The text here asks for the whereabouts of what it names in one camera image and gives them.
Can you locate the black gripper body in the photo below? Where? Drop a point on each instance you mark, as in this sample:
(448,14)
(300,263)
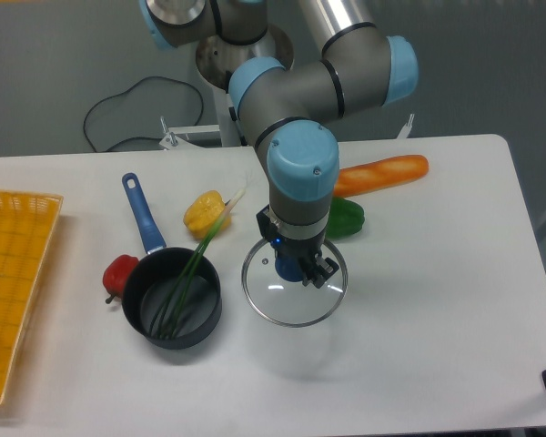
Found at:
(302,244)

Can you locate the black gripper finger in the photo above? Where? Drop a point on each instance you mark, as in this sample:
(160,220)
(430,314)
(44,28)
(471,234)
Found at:
(325,269)
(312,275)

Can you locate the glass pot lid blue knob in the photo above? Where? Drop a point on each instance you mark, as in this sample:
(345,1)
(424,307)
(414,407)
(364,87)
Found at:
(275,292)

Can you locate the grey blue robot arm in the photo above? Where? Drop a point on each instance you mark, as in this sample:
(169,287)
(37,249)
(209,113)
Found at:
(301,160)

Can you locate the green bell pepper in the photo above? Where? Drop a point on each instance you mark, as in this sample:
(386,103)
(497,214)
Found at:
(346,218)

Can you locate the orange baguette bread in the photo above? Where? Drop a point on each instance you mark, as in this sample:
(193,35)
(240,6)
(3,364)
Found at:
(385,173)

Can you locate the yellow bell pepper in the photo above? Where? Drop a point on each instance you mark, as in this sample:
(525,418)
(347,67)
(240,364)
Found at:
(203,213)

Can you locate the green onion stalk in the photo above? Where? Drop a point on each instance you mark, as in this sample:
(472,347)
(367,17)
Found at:
(168,318)

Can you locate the red bell pepper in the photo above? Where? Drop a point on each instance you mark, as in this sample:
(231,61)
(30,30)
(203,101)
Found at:
(116,275)

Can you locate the yellow woven basket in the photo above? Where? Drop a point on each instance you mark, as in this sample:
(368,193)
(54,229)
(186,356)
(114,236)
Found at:
(27,224)

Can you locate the dark pot blue handle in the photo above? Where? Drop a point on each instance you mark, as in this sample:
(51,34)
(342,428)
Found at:
(150,280)

